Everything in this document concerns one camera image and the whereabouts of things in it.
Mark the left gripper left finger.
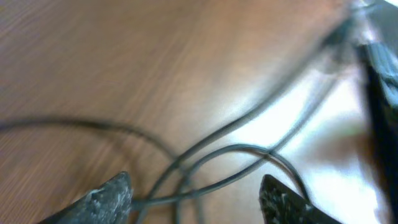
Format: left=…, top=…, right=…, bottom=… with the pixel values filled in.
left=39, top=171, right=133, bottom=224

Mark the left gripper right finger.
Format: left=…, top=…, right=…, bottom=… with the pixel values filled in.
left=259, top=174, right=341, bottom=224

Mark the black usb cable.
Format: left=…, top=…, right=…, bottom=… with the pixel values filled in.
left=0, top=74, right=343, bottom=224
left=133, top=15, right=358, bottom=224

